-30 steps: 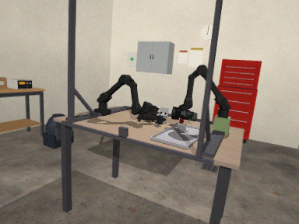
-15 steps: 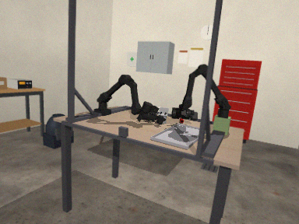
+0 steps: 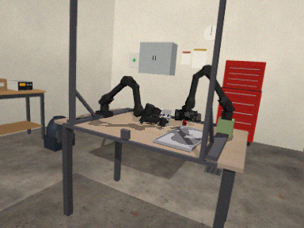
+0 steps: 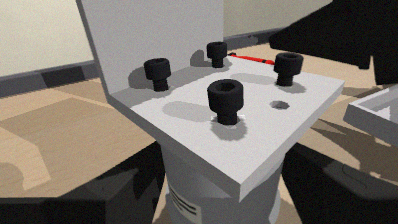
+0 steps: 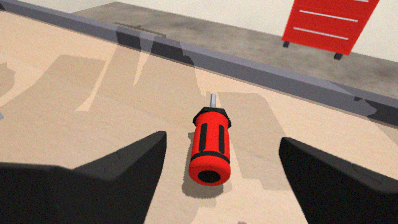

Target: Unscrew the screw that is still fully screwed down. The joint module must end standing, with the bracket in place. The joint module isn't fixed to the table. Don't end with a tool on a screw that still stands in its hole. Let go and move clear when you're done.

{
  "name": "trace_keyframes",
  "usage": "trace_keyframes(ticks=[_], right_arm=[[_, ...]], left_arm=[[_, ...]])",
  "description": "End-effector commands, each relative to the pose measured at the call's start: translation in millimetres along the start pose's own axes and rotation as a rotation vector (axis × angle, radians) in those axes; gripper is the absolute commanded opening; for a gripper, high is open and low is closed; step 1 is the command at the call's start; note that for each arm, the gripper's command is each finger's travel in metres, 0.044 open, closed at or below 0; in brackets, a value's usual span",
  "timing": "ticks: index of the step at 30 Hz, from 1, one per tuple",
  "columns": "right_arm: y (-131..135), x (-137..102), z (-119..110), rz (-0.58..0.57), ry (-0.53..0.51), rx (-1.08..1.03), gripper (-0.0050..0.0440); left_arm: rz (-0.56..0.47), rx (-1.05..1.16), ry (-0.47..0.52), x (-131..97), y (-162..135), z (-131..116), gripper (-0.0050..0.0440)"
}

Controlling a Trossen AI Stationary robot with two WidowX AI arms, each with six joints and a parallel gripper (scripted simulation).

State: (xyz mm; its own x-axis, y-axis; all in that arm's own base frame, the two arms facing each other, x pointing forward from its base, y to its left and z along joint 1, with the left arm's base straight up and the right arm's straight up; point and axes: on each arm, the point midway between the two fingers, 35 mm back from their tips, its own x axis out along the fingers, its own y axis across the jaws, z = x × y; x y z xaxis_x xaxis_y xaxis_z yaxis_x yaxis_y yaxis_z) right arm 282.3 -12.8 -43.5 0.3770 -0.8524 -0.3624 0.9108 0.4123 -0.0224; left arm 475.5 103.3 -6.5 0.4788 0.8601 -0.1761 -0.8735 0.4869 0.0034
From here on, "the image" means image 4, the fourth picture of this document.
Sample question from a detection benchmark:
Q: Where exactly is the grey rectangular table frame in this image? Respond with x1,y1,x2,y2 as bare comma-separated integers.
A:
0,27,285,98

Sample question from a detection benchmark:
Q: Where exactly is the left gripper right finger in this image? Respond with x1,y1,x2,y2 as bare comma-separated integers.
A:
281,142,398,224

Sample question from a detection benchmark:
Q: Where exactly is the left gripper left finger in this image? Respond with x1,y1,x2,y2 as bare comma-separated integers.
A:
0,141,166,224

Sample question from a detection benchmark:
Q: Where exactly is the black screw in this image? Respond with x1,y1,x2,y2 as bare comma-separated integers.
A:
206,42,227,68
273,52,304,87
207,79,244,126
144,58,171,92

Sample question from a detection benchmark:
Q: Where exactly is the red screwdriver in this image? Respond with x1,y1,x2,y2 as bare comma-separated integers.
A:
227,52,275,65

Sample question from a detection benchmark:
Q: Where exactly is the white shallow rectangular tray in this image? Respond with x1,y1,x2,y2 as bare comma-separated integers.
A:
343,84,398,147

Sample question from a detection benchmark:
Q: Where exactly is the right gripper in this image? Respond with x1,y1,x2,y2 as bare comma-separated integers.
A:
268,0,398,86

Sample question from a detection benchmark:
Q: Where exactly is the grey metal bracket with holes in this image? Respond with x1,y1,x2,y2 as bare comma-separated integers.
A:
75,0,345,202

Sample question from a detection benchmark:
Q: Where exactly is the grey cylinder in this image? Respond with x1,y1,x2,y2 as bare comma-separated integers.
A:
155,139,286,224

